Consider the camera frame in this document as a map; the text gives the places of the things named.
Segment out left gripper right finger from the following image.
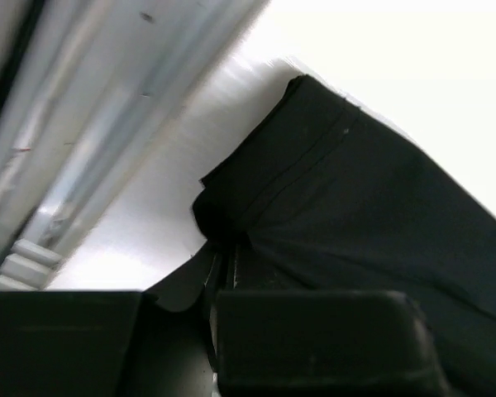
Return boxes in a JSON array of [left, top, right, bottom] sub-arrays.
[[216, 246, 451, 396]]

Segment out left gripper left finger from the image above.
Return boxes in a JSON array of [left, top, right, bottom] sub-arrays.
[[0, 247, 219, 396]]

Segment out black trousers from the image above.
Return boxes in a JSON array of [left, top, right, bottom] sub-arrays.
[[193, 75, 496, 396]]

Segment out left aluminium rail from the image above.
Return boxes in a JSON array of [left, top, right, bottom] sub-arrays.
[[0, 1, 263, 291]]

